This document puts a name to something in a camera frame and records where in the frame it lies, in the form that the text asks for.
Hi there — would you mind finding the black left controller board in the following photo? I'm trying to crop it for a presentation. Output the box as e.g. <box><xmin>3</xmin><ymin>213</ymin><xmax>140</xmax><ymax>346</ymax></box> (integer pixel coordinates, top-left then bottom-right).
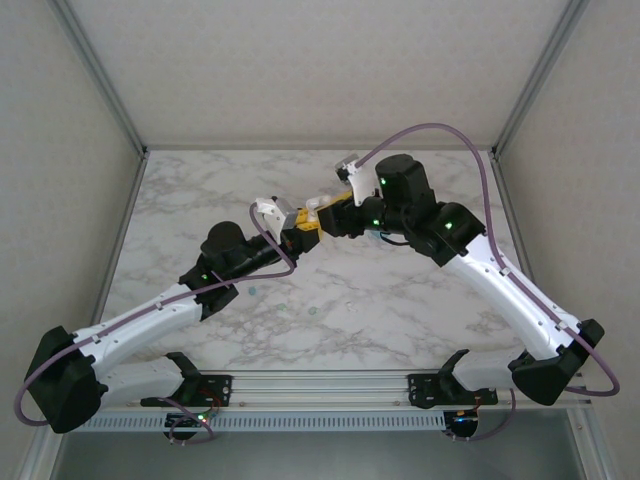
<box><xmin>164</xmin><ymin>412</ymin><xmax>211</xmax><ymax>441</ymax></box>

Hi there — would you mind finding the black controller board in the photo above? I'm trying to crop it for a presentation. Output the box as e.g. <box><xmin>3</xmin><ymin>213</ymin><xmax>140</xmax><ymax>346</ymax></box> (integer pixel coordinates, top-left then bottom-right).
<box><xmin>164</xmin><ymin>412</ymin><xmax>211</xmax><ymax>441</ymax></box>
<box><xmin>446</xmin><ymin>409</ymin><xmax>482</xmax><ymax>442</ymax></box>

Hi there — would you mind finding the black right controller board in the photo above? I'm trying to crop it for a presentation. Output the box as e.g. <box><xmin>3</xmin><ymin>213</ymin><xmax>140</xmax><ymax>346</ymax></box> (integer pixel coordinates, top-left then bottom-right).
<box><xmin>446</xmin><ymin>409</ymin><xmax>482</xmax><ymax>442</ymax></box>

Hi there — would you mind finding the aluminium frame crossbar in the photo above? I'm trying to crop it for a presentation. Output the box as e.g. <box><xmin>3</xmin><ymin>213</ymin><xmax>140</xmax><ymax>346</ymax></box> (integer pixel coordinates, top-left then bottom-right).
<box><xmin>144</xmin><ymin>143</ymin><xmax>496</xmax><ymax>152</ymax></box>

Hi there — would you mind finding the aluminium table side rail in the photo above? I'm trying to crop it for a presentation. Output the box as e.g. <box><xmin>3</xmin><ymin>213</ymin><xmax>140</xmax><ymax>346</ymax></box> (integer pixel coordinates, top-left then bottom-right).
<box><xmin>490</xmin><ymin>152</ymin><xmax>534</xmax><ymax>281</ymax></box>
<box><xmin>91</xmin><ymin>152</ymin><xmax>150</xmax><ymax>324</ymax></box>

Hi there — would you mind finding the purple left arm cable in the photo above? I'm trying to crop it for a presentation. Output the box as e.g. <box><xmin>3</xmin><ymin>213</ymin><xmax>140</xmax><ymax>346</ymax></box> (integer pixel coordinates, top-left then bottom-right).
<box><xmin>17</xmin><ymin>202</ymin><xmax>297</xmax><ymax>446</ymax></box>

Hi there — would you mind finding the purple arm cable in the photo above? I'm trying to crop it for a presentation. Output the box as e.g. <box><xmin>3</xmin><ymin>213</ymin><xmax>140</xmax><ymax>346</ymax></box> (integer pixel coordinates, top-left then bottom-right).
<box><xmin>17</xmin><ymin>202</ymin><xmax>297</xmax><ymax>446</ymax></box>
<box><xmin>355</xmin><ymin>122</ymin><xmax>621</xmax><ymax>444</ymax></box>

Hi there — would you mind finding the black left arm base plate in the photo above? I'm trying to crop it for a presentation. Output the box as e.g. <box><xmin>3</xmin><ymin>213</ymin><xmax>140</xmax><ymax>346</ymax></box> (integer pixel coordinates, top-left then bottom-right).
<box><xmin>141</xmin><ymin>373</ymin><xmax>234</xmax><ymax>407</ymax></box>

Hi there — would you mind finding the aluminium mounting rail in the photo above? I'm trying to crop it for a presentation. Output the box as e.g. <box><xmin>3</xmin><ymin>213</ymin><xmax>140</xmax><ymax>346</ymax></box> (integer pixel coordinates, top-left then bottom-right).
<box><xmin>97</xmin><ymin>368</ymin><xmax>584</xmax><ymax>412</ymax></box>

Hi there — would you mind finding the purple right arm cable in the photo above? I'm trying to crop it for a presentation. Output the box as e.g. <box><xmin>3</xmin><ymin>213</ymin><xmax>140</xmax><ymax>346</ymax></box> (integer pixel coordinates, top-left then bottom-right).
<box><xmin>355</xmin><ymin>122</ymin><xmax>621</xmax><ymax>444</ymax></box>

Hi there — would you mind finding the aluminium frame post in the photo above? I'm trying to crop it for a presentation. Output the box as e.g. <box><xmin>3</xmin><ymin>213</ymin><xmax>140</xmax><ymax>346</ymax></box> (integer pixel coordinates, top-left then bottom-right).
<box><xmin>490</xmin><ymin>0</ymin><xmax>592</xmax><ymax>160</ymax></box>
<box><xmin>47</xmin><ymin>0</ymin><xmax>150</xmax><ymax>160</ymax></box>

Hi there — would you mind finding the grey slotted cable duct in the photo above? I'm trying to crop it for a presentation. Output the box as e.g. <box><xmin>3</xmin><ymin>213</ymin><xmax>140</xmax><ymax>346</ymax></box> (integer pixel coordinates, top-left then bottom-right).
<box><xmin>82</xmin><ymin>412</ymin><xmax>447</xmax><ymax>432</ymax></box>

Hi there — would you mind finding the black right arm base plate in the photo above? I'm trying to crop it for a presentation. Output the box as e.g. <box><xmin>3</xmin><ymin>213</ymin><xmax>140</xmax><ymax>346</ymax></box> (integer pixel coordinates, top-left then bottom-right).
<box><xmin>407</xmin><ymin>372</ymin><xmax>500</xmax><ymax>407</ymax></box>

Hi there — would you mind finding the aluminium frame leg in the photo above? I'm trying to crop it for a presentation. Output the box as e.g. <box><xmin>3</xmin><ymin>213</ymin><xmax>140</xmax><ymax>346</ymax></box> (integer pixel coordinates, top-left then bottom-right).
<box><xmin>569</xmin><ymin>405</ymin><xmax>619</xmax><ymax>480</ymax></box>
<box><xmin>19</xmin><ymin>419</ymin><xmax>69</xmax><ymax>480</ymax></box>

